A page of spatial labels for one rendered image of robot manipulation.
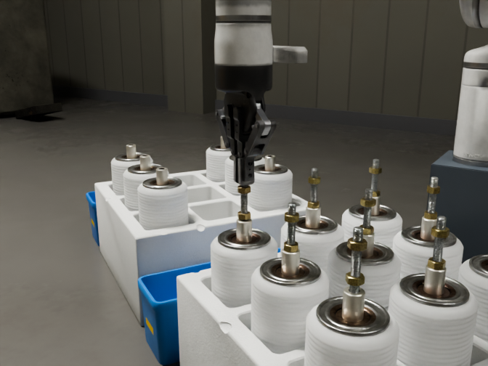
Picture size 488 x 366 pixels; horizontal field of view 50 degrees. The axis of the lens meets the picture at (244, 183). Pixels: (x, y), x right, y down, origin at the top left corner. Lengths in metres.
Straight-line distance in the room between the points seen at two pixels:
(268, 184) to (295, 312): 0.49
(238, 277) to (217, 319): 0.07
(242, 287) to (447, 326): 0.27
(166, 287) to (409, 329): 0.49
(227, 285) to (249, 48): 0.32
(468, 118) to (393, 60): 2.02
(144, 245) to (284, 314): 0.41
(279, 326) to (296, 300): 0.04
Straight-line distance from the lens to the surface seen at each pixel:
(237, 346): 0.66
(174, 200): 1.00
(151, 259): 0.99
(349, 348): 0.54
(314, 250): 0.77
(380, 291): 0.70
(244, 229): 0.74
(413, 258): 0.77
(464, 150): 1.04
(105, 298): 1.16
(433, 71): 2.97
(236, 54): 0.66
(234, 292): 0.74
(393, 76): 3.03
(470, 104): 1.02
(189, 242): 1.00
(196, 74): 3.48
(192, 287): 0.78
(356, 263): 0.55
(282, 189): 1.09
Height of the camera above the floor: 0.54
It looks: 16 degrees down
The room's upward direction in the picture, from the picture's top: straight up
